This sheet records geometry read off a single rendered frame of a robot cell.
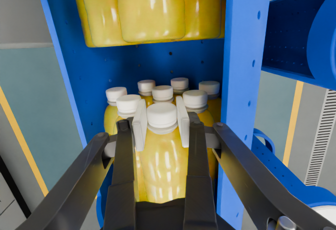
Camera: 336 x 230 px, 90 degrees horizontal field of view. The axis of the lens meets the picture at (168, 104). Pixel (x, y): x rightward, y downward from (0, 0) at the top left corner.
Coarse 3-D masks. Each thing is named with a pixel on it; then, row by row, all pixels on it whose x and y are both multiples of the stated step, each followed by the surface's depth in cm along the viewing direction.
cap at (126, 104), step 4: (124, 96) 28; (128, 96) 27; (132, 96) 27; (136, 96) 27; (116, 100) 26; (120, 100) 26; (124, 100) 26; (128, 100) 25; (132, 100) 25; (136, 100) 26; (116, 104) 26; (120, 104) 25; (124, 104) 25; (128, 104) 25; (132, 104) 25; (136, 104) 26; (120, 108) 25; (124, 108) 25; (128, 108) 25; (132, 108) 25; (124, 112) 26; (128, 112) 26
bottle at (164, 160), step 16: (160, 128) 20; (176, 128) 22; (144, 144) 21; (160, 144) 20; (176, 144) 21; (144, 160) 22; (160, 160) 20; (176, 160) 21; (144, 176) 23; (160, 176) 21; (176, 176) 21; (160, 192) 22; (176, 192) 22
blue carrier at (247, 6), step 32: (64, 0) 25; (256, 0) 14; (64, 32) 25; (224, 32) 14; (256, 32) 16; (64, 64) 24; (96, 64) 32; (128, 64) 38; (160, 64) 40; (192, 64) 38; (224, 64) 15; (256, 64) 17; (96, 96) 33; (224, 96) 16; (256, 96) 20; (96, 128) 33; (224, 192) 20
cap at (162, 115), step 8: (152, 104) 22; (160, 104) 22; (168, 104) 22; (152, 112) 20; (160, 112) 20; (168, 112) 20; (176, 112) 21; (152, 120) 20; (160, 120) 20; (168, 120) 20
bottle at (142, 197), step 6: (120, 114) 26; (126, 114) 26; (132, 114) 26; (114, 126) 27; (114, 132) 27; (138, 156) 26; (138, 162) 27; (138, 168) 27; (138, 174) 28; (138, 180) 28; (138, 186) 28; (138, 192) 29; (144, 192) 29; (144, 198) 30
